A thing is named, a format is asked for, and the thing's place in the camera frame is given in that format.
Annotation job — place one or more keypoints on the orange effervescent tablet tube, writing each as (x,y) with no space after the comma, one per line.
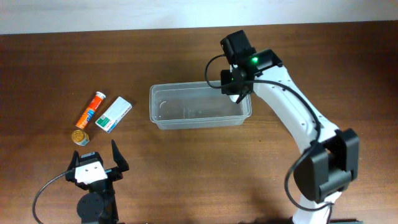
(90,110)

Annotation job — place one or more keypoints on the small gold-lid jar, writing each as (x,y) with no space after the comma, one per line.
(80,138)

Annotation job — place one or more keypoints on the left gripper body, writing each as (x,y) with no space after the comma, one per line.
(112,173)

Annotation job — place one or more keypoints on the clear plastic container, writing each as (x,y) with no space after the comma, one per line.
(193,105)

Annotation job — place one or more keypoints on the white green medicine box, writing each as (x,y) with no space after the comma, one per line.
(112,116)

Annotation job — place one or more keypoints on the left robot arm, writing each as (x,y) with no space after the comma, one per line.
(99,204)

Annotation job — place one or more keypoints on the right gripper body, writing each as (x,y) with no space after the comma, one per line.
(241,94)

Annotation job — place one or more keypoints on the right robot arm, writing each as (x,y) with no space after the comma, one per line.
(328,160)

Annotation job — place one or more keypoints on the white squeeze bottle clear cap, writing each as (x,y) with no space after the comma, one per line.
(234,98)

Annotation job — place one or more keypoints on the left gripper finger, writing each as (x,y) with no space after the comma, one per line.
(74,162)
(118,158)

